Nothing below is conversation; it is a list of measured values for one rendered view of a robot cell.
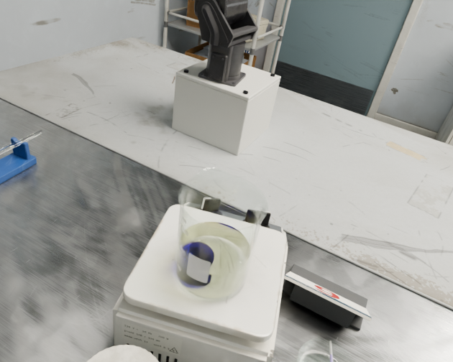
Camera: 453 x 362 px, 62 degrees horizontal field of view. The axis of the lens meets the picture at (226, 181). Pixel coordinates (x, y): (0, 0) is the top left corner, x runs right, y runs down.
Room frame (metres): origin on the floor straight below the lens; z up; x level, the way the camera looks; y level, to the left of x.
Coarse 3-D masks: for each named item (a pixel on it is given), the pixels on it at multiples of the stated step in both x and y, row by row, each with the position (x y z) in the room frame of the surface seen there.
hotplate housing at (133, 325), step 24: (120, 312) 0.17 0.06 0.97; (144, 312) 0.18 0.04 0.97; (120, 336) 0.17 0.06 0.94; (144, 336) 0.17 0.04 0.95; (168, 336) 0.17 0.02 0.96; (192, 336) 0.17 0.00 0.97; (216, 336) 0.17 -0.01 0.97; (168, 360) 0.17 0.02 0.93; (192, 360) 0.16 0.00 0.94; (216, 360) 0.16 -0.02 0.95; (240, 360) 0.16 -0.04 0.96; (264, 360) 0.16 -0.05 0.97
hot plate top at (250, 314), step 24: (168, 216) 0.27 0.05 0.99; (168, 240) 0.24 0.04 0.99; (264, 240) 0.26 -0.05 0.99; (144, 264) 0.21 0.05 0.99; (168, 264) 0.21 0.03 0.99; (264, 264) 0.23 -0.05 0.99; (144, 288) 0.18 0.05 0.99; (168, 288) 0.19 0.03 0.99; (264, 288) 0.21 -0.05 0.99; (168, 312) 0.17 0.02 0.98; (192, 312) 0.17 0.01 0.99; (216, 312) 0.17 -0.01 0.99; (240, 312) 0.18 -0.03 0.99; (264, 312) 0.18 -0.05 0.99; (240, 336) 0.16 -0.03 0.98; (264, 336) 0.16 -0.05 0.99
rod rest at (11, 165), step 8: (24, 144) 0.42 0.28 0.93; (16, 152) 0.42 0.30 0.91; (24, 152) 0.42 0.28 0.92; (0, 160) 0.40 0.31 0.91; (8, 160) 0.41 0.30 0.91; (16, 160) 0.41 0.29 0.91; (24, 160) 0.41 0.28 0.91; (32, 160) 0.42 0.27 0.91; (0, 168) 0.39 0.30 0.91; (8, 168) 0.39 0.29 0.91; (16, 168) 0.39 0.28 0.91; (24, 168) 0.41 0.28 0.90; (0, 176) 0.37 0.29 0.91; (8, 176) 0.38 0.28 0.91
